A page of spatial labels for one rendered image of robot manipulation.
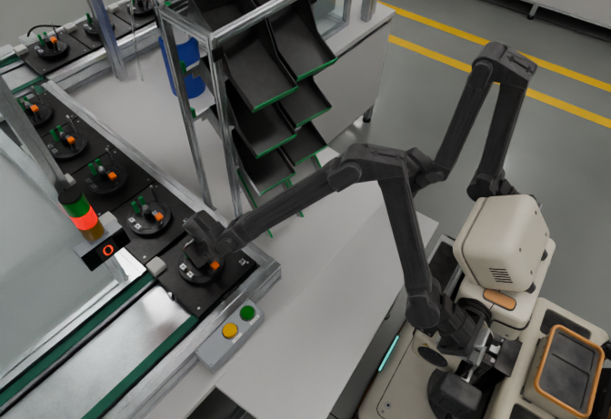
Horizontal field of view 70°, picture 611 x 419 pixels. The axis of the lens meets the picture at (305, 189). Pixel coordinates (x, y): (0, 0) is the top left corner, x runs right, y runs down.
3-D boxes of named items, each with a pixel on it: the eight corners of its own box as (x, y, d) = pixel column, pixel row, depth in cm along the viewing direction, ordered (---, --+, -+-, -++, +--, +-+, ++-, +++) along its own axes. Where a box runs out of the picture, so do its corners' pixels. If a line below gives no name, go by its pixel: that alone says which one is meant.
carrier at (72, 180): (157, 183, 158) (149, 160, 148) (99, 224, 146) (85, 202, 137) (117, 150, 167) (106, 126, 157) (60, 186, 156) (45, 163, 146)
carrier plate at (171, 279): (256, 264, 139) (256, 262, 137) (199, 320, 128) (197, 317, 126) (205, 223, 148) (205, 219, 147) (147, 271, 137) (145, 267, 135)
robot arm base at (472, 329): (468, 357, 98) (486, 314, 104) (448, 334, 96) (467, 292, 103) (438, 354, 105) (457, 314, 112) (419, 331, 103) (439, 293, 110)
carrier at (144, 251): (203, 220, 149) (196, 198, 139) (145, 268, 137) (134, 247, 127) (158, 184, 158) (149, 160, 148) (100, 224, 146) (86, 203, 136)
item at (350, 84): (372, 120, 321) (395, 10, 253) (268, 212, 267) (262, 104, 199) (302, 79, 346) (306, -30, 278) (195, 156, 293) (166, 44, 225)
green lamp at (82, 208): (95, 208, 101) (86, 195, 97) (75, 222, 99) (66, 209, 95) (82, 196, 103) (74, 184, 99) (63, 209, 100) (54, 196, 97)
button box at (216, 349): (265, 320, 133) (265, 312, 129) (214, 374, 123) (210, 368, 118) (248, 305, 136) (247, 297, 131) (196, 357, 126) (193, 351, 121)
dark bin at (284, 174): (294, 174, 132) (301, 166, 125) (259, 196, 126) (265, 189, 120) (243, 100, 134) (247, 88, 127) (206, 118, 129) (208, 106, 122)
